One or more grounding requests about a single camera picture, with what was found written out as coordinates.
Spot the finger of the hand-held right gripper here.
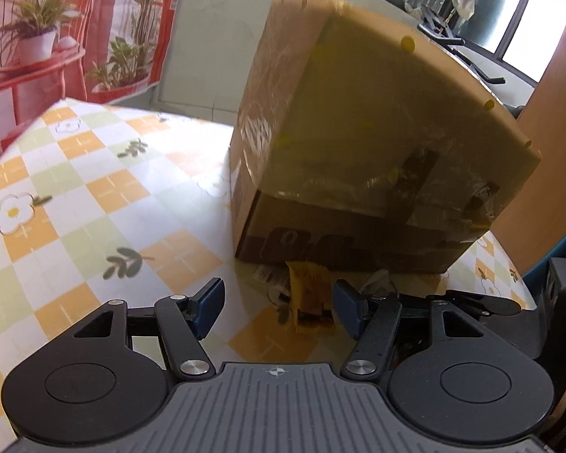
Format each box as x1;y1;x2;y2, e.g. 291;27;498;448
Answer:
427;290;522;318

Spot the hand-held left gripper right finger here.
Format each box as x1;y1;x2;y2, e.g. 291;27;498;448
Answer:
332;279;491;381

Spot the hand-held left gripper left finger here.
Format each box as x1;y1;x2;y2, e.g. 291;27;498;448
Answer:
73;277;226;381

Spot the yellow snack packet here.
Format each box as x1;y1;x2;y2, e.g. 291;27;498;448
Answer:
285;261;335;334

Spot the white clear snack packet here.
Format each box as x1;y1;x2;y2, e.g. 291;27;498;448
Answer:
254;264;294;310

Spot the brown cardboard box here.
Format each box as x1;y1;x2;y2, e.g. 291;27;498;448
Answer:
229;0;543;277

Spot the checkered floral tablecloth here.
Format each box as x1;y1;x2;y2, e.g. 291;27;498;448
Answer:
0;97;536;435

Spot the brown wooden board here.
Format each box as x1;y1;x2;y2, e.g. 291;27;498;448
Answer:
514;33;566;275

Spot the black exercise machine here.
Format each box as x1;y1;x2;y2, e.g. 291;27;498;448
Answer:
405;0;538;121

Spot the dark-framed window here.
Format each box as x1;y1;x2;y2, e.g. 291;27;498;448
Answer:
311;0;560;88

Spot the red plant wall poster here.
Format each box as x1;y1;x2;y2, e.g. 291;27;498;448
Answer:
0;0;190;175

